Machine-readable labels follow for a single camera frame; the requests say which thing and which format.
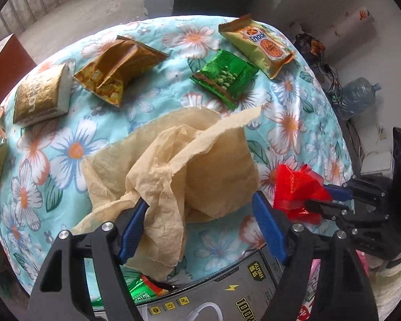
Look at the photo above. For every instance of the floral blanket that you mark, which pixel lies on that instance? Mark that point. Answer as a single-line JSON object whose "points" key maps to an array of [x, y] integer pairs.
{"points": [[77, 150]]}

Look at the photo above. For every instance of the white appliance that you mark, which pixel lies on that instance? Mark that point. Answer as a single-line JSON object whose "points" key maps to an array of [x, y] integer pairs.
{"points": [[376, 162]]}

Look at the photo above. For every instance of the white rolled poster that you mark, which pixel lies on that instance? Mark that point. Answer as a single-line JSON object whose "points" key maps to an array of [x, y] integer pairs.
{"points": [[351, 30]]}

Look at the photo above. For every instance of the dark snack bags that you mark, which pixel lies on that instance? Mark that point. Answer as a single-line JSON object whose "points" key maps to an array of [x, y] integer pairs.
{"points": [[309, 45]]}

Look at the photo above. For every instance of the wall socket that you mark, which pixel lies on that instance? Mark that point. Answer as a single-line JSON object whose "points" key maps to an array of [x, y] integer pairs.
{"points": [[381, 132]]}

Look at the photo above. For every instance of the metal window railing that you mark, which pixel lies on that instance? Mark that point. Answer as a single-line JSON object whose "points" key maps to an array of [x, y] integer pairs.
{"points": [[30, 3]]}

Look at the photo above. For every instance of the brown snack bag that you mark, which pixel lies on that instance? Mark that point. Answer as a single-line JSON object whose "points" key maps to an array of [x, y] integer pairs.
{"points": [[117, 63]]}

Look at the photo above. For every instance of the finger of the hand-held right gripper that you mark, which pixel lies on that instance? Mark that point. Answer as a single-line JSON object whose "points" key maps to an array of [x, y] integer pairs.
{"points": [[324, 209], [337, 191]]}

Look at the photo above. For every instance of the gold tissue pack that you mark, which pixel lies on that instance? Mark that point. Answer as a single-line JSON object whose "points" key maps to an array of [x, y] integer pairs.
{"points": [[36, 93]]}

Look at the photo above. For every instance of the red plastic wrapper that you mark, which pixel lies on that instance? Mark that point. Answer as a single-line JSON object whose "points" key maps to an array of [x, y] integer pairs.
{"points": [[294, 190]]}

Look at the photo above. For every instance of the red cardboard box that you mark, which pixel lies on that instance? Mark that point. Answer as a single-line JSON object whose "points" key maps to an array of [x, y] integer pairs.
{"points": [[6, 60]]}

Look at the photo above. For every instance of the beige tissue paper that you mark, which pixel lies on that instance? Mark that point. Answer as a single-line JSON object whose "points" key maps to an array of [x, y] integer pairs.
{"points": [[173, 160]]}

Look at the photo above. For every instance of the blue water jug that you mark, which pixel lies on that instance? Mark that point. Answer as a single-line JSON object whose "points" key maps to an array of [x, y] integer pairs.
{"points": [[357, 97]]}

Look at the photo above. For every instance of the yellow cracker packet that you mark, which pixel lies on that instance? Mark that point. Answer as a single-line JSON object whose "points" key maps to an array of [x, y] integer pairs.
{"points": [[264, 45]]}

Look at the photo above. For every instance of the grey printed box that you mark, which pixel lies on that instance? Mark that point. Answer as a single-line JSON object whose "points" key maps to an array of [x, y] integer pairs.
{"points": [[220, 294]]}

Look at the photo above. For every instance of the green pea packet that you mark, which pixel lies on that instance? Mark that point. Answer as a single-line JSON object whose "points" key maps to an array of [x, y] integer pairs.
{"points": [[225, 73]]}

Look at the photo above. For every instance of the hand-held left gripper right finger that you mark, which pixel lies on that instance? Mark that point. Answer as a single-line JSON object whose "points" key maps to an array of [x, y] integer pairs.
{"points": [[269, 227]]}

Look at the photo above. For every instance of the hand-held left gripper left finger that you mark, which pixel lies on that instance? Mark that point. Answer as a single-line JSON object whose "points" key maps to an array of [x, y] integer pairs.
{"points": [[133, 230]]}

